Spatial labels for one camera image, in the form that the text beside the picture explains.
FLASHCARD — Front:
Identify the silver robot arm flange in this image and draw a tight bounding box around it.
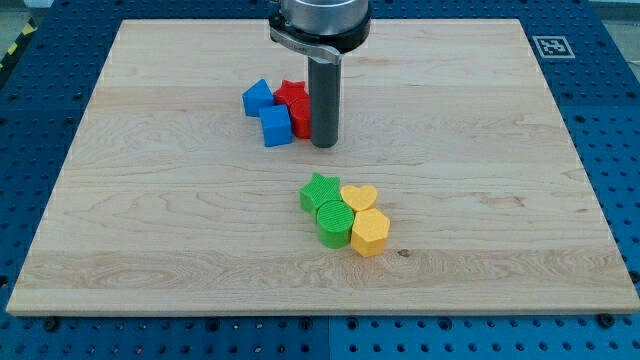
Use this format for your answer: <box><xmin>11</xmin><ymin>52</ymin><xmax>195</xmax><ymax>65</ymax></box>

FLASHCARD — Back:
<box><xmin>268</xmin><ymin>0</ymin><xmax>371</xmax><ymax>66</ymax></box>

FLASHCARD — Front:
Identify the green circle block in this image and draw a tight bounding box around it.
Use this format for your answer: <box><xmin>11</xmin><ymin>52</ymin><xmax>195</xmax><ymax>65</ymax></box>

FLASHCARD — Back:
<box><xmin>316</xmin><ymin>200</ymin><xmax>355</xmax><ymax>249</ymax></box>

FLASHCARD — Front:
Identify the green star block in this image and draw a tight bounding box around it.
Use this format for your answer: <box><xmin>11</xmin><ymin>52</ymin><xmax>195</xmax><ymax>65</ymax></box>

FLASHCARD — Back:
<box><xmin>299</xmin><ymin>172</ymin><xmax>342</xmax><ymax>219</ymax></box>

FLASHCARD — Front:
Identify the yellow heart block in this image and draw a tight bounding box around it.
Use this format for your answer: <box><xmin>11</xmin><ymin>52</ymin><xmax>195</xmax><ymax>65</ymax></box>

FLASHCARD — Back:
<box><xmin>340</xmin><ymin>185</ymin><xmax>378</xmax><ymax>212</ymax></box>

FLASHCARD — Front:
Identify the yellow hexagon block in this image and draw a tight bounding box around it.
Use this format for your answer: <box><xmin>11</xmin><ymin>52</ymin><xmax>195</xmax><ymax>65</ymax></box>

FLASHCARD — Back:
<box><xmin>350</xmin><ymin>208</ymin><xmax>391</xmax><ymax>257</ymax></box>

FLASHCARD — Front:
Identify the blue cube block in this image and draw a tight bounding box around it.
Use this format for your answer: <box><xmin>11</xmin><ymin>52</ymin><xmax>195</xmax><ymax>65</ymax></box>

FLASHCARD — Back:
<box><xmin>259</xmin><ymin>105</ymin><xmax>292</xmax><ymax>147</ymax></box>

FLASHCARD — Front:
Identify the red cylinder block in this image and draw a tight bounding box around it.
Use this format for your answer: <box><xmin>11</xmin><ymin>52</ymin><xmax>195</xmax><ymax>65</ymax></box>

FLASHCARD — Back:
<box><xmin>289</xmin><ymin>98</ymin><xmax>311</xmax><ymax>139</ymax></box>

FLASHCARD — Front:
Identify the red star block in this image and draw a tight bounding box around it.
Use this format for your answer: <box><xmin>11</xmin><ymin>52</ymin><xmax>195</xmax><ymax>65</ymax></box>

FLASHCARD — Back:
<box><xmin>273</xmin><ymin>79</ymin><xmax>309</xmax><ymax>106</ymax></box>

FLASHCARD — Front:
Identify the grey cylindrical pointer rod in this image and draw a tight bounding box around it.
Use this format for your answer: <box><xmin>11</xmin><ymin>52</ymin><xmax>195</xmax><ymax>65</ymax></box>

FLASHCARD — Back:
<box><xmin>307</xmin><ymin>57</ymin><xmax>341</xmax><ymax>148</ymax></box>

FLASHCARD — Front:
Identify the blue pentagon block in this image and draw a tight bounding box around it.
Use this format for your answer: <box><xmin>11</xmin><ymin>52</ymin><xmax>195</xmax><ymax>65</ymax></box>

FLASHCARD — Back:
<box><xmin>242</xmin><ymin>79</ymin><xmax>275</xmax><ymax>117</ymax></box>

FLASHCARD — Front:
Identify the wooden board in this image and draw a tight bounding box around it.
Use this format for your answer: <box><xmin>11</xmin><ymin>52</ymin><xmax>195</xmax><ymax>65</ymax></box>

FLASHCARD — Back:
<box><xmin>7</xmin><ymin>19</ymin><xmax>639</xmax><ymax>317</ymax></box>

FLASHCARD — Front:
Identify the white fiducial marker tag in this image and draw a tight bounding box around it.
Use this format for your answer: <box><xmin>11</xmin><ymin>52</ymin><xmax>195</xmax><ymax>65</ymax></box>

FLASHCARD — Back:
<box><xmin>533</xmin><ymin>35</ymin><xmax>575</xmax><ymax>59</ymax></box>

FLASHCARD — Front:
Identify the black board clamp bolt left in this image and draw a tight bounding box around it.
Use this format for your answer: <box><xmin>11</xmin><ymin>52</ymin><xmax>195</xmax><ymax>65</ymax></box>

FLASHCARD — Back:
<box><xmin>42</xmin><ymin>316</ymin><xmax>60</xmax><ymax>332</ymax></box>

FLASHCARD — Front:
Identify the black board clamp bolt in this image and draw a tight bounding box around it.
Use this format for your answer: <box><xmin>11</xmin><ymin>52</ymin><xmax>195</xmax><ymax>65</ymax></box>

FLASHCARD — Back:
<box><xmin>596</xmin><ymin>313</ymin><xmax>616</xmax><ymax>329</ymax></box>
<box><xmin>42</xmin><ymin>316</ymin><xmax>60</xmax><ymax>332</ymax></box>

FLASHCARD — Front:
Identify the black board clamp bolt right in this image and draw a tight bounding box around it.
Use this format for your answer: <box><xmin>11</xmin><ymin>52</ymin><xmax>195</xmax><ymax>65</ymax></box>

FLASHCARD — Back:
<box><xmin>596</xmin><ymin>313</ymin><xmax>616</xmax><ymax>329</ymax></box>

